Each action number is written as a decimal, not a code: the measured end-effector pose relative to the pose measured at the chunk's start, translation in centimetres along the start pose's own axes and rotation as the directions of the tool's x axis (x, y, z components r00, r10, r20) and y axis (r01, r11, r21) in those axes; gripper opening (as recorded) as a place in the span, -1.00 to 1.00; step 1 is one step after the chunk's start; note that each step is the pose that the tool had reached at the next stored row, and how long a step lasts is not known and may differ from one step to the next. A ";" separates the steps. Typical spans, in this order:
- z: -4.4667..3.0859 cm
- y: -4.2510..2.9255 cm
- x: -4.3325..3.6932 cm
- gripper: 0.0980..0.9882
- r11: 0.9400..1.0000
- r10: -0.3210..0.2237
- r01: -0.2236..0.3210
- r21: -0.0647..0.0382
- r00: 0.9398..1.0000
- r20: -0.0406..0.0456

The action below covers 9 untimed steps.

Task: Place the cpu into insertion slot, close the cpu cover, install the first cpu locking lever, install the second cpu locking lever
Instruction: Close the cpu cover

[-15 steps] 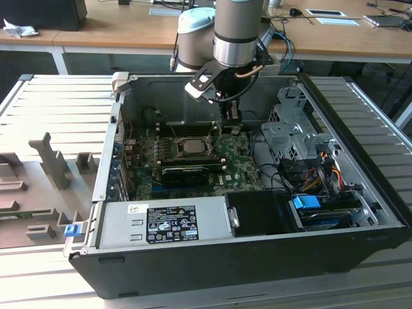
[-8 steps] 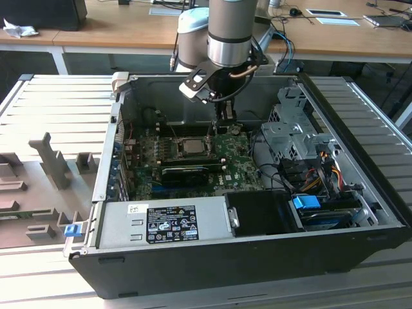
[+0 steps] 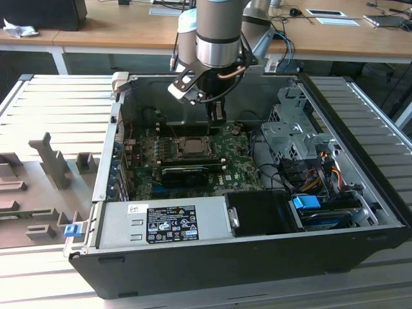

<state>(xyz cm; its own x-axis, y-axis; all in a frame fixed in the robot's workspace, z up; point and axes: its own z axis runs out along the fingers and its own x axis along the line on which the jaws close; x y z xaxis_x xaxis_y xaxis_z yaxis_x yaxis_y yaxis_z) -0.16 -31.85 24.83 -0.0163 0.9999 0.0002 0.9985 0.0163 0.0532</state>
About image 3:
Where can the silver CPU green edge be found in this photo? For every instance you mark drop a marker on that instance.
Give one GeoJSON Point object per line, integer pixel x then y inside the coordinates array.
{"type": "Point", "coordinates": [194, 145]}

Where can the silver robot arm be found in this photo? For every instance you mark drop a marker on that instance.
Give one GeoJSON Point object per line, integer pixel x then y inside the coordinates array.
{"type": "Point", "coordinates": [219, 32]}

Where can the CPU socket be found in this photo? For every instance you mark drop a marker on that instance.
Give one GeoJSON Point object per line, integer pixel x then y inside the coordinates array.
{"type": "Point", "coordinates": [193, 155]}

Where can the long black RAM slot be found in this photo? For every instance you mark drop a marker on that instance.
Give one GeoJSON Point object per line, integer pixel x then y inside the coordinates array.
{"type": "Point", "coordinates": [193, 162]}

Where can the silver coin battery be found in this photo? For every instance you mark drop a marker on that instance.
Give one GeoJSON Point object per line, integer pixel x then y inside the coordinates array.
{"type": "Point", "coordinates": [236, 130]}

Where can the green motherboard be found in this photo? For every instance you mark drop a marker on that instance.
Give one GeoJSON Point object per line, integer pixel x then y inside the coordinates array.
{"type": "Point", "coordinates": [238, 167]}

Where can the beige plastic latch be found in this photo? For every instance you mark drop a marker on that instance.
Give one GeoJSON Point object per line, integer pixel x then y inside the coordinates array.
{"type": "Point", "coordinates": [119, 80]}

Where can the silver perforated drive cage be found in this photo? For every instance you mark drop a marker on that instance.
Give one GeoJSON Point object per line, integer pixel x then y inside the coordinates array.
{"type": "Point", "coordinates": [289, 135]}

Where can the black graphics card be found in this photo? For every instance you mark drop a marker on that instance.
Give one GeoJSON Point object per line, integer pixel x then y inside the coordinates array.
{"type": "Point", "coordinates": [183, 177]}

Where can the wooden desk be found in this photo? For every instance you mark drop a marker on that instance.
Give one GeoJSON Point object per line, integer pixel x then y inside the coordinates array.
{"type": "Point", "coordinates": [128, 32]}

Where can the black computer mouse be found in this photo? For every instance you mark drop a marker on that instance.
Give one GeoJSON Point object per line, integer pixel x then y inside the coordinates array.
{"type": "Point", "coordinates": [295, 12]}

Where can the hard disk in blue carrier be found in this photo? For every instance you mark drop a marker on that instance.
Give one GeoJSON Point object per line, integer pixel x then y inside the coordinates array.
{"type": "Point", "coordinates": [305, 202]}

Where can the silver power supply with label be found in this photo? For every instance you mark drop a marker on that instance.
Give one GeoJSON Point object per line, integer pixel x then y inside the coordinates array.
{"type": "Point", "coordinates": [122, 225]}

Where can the black computer box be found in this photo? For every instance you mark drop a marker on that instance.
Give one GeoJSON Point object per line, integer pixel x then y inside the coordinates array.
{"type": "Point", "coordinates": [42, 14]}

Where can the black and silver PC case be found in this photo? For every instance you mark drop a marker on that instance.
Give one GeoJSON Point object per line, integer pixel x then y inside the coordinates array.
{"type": "Point", "coordinates": [225, 273]}

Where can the crumpled white paper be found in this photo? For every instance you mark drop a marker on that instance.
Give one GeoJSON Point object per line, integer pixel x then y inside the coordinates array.
{"type": "Point", "coordinates": [21, 29]}

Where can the blue plastic latch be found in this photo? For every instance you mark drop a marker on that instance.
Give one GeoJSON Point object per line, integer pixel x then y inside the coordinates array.
{"type": "Point", "coordinates": [71, 231]}

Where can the grey parts rack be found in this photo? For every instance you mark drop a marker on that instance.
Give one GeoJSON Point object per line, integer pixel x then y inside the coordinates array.
{"type": "Point", "coordinates": [32, 180]}

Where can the green RAM stick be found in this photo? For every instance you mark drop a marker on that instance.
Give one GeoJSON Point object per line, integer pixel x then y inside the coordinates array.
{"type": "Point", "coordinates": [19, 215]}

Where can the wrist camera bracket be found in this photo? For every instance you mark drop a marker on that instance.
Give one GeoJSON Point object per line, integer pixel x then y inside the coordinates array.
{"type": "Point", "coordinates": [185, 93]}

